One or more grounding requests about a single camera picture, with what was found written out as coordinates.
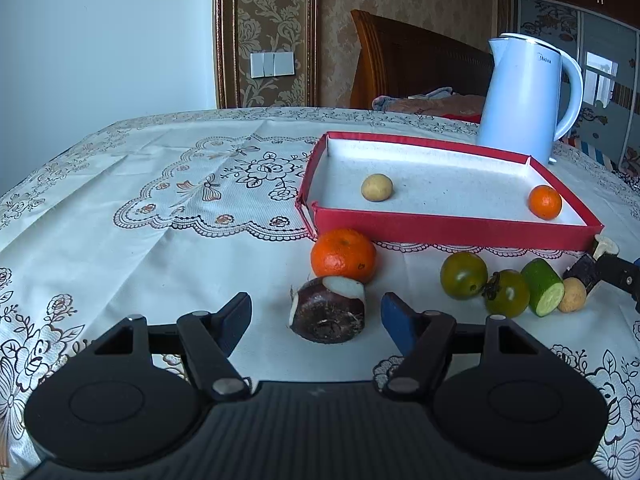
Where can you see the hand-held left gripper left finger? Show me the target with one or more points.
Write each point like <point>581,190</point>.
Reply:
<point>235,321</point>

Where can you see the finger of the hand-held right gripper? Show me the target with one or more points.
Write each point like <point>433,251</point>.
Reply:
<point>620,272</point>

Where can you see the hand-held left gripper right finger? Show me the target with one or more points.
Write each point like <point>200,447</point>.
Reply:
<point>397,322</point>

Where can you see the tan round longan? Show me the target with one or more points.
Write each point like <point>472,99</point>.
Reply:
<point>572,296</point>
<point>377,187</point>

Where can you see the dark water chestnut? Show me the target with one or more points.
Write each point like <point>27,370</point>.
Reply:
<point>325,316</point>

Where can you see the orange tangerine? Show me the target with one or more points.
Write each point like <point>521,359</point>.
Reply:
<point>342,255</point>
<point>545,202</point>

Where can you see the red cardboard tray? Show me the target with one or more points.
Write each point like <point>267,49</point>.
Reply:
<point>450,185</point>

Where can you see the green cucumber piece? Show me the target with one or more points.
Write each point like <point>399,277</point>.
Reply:
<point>540,280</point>

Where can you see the green tomato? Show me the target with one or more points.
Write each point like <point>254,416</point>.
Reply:
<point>507,294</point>
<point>462,275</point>

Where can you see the striped colourful bed sheet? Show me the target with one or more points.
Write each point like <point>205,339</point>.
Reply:
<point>600,156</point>

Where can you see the white electric kettle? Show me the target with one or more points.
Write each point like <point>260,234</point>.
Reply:
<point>520,100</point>

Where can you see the brown bed blanket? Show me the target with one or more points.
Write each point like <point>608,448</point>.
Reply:
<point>425,107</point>

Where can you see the patterned sliding wardrobe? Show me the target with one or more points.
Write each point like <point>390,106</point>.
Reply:
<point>550,35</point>

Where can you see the wooden chair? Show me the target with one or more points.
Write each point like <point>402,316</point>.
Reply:
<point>415,60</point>

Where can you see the white light switch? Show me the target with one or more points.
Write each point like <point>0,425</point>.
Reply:
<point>272,65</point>

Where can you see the wooden wall frame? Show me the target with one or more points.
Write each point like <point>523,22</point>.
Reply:
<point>227,35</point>

